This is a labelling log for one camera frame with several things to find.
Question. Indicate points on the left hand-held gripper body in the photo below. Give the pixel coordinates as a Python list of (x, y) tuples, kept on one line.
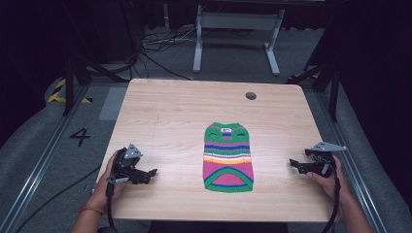
[(125, 165)]

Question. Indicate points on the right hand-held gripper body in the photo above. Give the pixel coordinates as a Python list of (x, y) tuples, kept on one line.
[(324, 158)]

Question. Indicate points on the striped knitted pet sweater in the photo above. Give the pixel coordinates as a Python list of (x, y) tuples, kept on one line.
[(228, 161)]

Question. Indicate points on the person's right hand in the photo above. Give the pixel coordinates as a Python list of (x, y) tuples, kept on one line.
[(331, 185)]

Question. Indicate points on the person's left hand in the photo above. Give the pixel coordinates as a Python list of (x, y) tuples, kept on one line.
[(104, 191)]

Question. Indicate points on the black metal stand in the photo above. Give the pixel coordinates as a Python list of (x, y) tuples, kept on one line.
[(76, 74), (327, 81)]

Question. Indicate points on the yellow black hazard tape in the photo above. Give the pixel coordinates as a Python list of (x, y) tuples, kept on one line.
[(57, 93)]

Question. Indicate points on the aluminium floor rail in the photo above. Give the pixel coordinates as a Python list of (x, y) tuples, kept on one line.
[(35, 168), (353, 155)]

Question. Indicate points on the white metal desk frame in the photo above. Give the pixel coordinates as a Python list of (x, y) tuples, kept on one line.
[(238, 21)]

